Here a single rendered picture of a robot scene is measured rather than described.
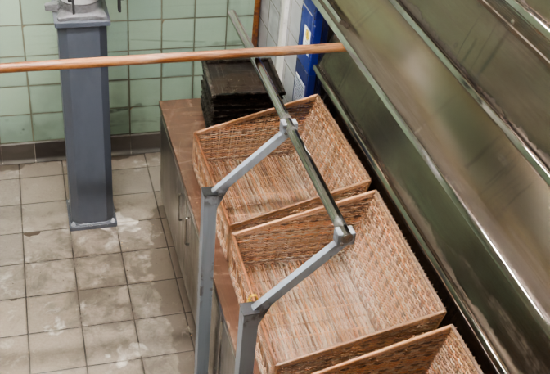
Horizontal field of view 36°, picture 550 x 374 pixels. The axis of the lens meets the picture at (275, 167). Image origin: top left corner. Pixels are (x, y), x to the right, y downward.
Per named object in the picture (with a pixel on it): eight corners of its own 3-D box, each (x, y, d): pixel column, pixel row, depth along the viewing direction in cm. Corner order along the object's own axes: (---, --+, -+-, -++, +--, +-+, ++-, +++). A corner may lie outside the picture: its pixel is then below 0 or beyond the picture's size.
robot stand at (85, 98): (66, 203, 385) (51, -1, 327) (111, 198, 390) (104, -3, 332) (69, 232, 369) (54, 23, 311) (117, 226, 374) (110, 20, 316)
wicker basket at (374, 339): (366, 251, 286) (378, 186, 270) (431, 380, 242) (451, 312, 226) (225, 268, 273) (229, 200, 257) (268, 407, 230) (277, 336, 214)
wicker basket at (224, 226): (311, 152, 331) (319, 91, 315) (362, 245, 288) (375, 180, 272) (189, 164, 318) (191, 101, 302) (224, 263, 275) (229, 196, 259)
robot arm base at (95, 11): (43, 1, 325) (42, -12, 322) (101, -1, 331) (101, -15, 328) (46, 22, 311) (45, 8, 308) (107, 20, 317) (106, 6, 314)
